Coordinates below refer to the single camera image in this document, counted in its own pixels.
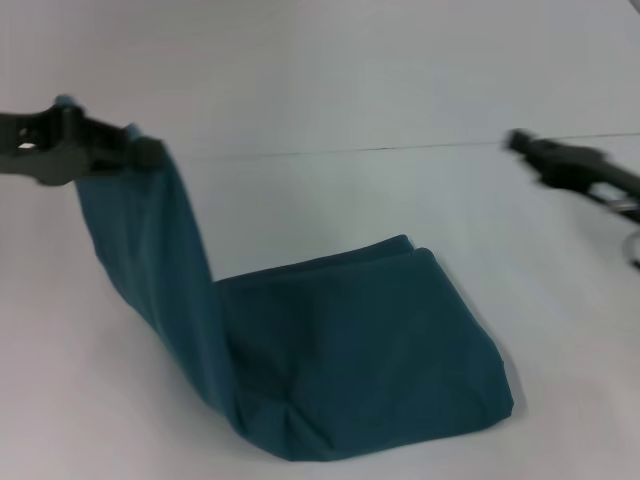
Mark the teal blue shirt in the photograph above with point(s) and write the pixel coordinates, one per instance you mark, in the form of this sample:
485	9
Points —
350	350

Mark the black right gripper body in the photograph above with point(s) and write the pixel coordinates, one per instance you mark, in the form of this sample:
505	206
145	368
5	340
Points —
580	167

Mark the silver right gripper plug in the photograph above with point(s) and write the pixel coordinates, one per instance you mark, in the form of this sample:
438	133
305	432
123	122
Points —
622	204

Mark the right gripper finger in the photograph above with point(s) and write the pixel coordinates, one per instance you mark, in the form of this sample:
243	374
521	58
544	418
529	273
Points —
525	145

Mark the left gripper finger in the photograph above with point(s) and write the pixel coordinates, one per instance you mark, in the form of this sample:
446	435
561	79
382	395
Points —
125	150

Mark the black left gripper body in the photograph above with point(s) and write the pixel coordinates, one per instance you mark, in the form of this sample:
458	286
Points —
50	150

